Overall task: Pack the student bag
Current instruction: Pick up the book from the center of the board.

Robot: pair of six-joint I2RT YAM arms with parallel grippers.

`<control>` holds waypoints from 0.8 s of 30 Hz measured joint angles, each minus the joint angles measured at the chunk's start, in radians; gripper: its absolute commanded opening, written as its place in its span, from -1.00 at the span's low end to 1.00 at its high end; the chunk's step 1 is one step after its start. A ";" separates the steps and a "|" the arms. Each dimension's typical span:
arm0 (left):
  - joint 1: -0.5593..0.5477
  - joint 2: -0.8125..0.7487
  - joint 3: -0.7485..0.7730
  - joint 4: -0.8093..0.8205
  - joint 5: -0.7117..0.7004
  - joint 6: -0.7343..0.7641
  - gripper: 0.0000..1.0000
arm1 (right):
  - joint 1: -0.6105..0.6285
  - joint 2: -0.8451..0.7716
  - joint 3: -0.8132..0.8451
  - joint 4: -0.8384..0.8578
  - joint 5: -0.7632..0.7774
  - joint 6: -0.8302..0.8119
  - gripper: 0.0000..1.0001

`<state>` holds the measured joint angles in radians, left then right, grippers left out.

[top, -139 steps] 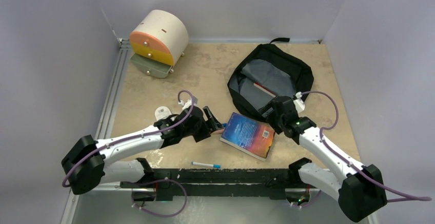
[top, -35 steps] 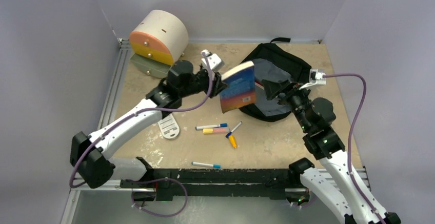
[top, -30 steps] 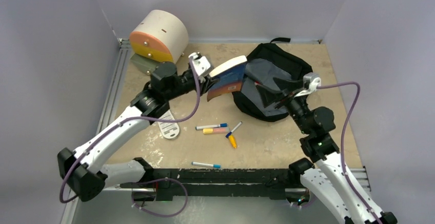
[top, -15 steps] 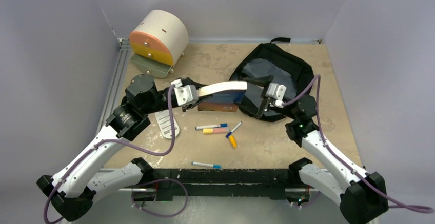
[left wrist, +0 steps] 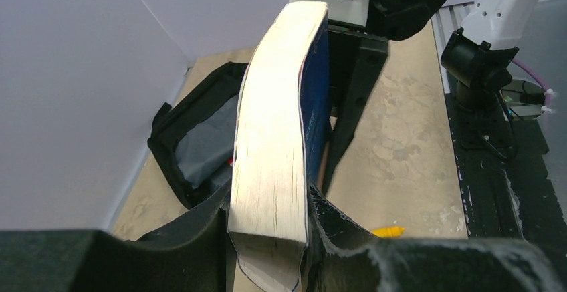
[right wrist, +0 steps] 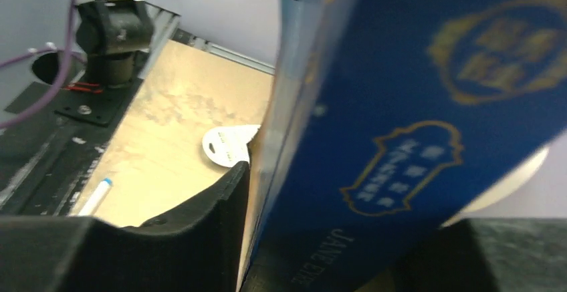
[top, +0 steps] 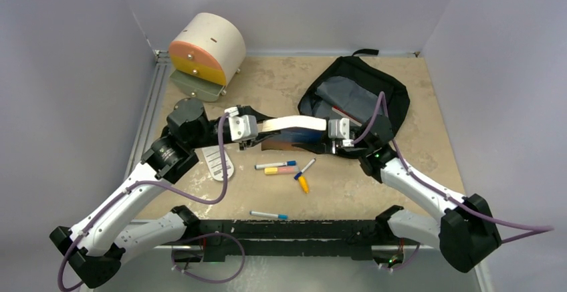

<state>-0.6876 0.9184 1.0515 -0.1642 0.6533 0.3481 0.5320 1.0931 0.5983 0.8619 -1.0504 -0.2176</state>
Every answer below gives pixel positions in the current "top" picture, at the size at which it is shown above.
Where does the black student backpack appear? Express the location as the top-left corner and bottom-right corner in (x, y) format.
(298, 49), (411, 140)

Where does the blue orange book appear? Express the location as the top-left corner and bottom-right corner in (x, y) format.
(261, 115), (328, 151)

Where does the red colourful booklet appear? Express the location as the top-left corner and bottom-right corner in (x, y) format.
(332, 106), (362, 127)

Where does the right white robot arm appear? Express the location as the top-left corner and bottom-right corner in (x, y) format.
(328, 115), (503, 273)

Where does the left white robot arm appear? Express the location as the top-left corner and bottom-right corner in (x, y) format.
(49, 98), (267, 289)

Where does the white oval label card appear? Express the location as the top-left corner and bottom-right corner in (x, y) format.
(201, 146), (234, 182)

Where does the cream round drawer cabinet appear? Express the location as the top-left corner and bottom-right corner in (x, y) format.
(168, 13), (247, 102)

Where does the white marker blue cap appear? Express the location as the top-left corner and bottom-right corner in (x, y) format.
(254, 160), (296, 170)

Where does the yellow pink highlighter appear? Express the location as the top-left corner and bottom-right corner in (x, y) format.
(263, 166), (299, 175)

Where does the upright white marker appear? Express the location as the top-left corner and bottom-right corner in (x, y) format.
(294, 158), (316, 180)

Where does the white marker lying lower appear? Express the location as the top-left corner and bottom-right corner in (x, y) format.
(249, 210), (288, 220)

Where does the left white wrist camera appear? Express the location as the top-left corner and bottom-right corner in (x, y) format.
(223, 106), (259, 150)

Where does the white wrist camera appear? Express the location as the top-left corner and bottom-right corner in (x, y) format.
(327, 118), (354, 150)
(223, 106), (259, 150)

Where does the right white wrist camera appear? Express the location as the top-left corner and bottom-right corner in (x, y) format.
(327, 118), (354, 150)

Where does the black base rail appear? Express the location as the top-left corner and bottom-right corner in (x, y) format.
(154, 218), (422, 265)

